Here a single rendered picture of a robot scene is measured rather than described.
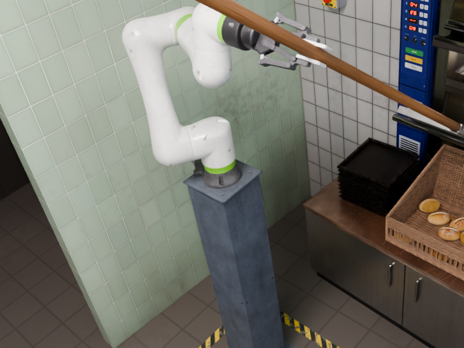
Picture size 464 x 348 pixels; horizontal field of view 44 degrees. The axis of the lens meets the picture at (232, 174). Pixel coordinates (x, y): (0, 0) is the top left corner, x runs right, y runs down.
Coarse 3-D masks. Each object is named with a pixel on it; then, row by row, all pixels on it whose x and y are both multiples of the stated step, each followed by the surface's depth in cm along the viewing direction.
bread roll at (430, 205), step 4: (424, 200) 276; (428, 200) 274; (432, 200) 274; (436, 200) 275; (420, 204) 275; (424, 204) 274; (428, 204) 274; (432, 204) 274; (436, 204) 274; (420, 208) 275; (424, 208) 274; (428, 208) 274; (432, 208) 274; (436, 208) 274; (424, 212) 276; (428, 212) 275
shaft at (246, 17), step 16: (208, 0) 102; (224, 0) 104; (240, 16) 108; (256, 16) 112; (272, 32) 116; (288, 32) 120; (304, 48) 125; (320, 48) 131; (336, 64) 135; (368, 80) 147; (400, 96) 162; (416, 112) 176; (432, 112) 180
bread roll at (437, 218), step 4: (436, 212) 269; (440, 212) 268; (444, 212) 269; (428, 216) 271; (432, 216) 268; (436, 216) 268; (440, 216) 267; (444, 216) 267; (448, 216) 268; (428, 220) 271; (432, 220) 268; (436, 220) 268; (440, 220) 267; (444, 220) 267; (448, 220) 268; (436, 224) 269; (440, 224) 268
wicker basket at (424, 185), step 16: (432, 160) 270; (448, 160) 275; (432, 176) 278; (448, 176) 277; (416, 192) 271; (432, 192) 285; (448, 192) 280; (400, 208) 266; (416, 208) 278; (448, 208) 277; (400, 224) 255; (416, 224) 272; (432, 224) 271; (448, 224) 269; (400, 240) 261; (416, 240) 253; (432, 240) 245; (432, 256) 251; (448, 256) 243; (448, 272) 248
